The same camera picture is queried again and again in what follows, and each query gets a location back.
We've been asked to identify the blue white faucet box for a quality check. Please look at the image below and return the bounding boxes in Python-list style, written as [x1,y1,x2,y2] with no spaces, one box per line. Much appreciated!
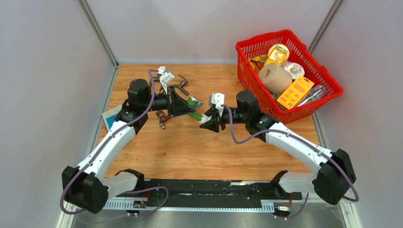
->
[101,105,122,131]

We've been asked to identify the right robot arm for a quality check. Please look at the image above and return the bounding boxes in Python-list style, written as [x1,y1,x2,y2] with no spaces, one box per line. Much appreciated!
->
[199,91,360,205]

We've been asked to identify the clear pack of pens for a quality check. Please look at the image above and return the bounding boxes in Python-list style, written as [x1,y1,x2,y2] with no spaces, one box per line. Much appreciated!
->
[298,85,326,106]

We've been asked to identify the brown plastic faucet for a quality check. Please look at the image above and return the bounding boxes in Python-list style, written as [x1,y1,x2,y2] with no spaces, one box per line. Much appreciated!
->
[155,110,171,130]

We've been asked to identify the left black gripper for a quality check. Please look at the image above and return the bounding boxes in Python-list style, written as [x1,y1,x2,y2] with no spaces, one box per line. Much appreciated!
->
[142,85,196,117]

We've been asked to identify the white plastic elbow fitting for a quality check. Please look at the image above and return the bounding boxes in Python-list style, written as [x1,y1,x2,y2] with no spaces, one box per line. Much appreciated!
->
[199,114,211,124]

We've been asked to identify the orange blister card package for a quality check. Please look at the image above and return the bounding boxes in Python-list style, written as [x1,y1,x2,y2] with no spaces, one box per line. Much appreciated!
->
[276,76,315,110]

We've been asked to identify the orange sponge package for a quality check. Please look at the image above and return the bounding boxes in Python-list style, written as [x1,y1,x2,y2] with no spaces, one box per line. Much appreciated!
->
[264,45,288,67]

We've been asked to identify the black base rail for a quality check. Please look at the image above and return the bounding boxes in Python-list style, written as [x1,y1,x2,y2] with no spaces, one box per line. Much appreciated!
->
[138,179,303,209]

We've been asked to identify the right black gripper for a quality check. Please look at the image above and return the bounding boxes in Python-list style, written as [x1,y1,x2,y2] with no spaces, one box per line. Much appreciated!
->
[199,106,249,133]

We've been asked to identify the white wrapped paper roll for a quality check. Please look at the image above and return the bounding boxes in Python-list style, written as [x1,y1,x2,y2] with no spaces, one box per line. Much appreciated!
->
[281,61,305,80]

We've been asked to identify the small dark grey faucet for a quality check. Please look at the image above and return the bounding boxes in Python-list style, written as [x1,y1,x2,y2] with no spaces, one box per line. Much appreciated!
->
[173,75,189,95]

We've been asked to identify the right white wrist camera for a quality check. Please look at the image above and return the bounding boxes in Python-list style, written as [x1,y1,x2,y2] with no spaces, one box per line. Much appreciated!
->
[209,93,225,117]

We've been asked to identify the green plastic faucet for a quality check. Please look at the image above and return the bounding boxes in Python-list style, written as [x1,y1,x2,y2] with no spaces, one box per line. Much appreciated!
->
[186,96,202,121]

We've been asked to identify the red plastic shopping basket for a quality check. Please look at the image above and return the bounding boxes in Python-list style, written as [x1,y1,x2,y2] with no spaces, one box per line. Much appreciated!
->
[235,29,344,124]

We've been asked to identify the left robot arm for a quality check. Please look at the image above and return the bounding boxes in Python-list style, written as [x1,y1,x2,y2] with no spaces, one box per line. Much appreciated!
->
[59,79,196,215]

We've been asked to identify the brown paper roll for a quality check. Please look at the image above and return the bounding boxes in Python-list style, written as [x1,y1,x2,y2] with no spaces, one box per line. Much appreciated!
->
[258,63,293,95]

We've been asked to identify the yellow snack bag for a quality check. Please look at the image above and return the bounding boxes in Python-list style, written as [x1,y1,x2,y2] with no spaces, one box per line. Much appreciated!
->
[248,54,268,74]

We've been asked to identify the yellow round sponge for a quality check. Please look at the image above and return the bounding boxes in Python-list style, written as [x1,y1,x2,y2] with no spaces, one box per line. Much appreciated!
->
[268,43,290,64]

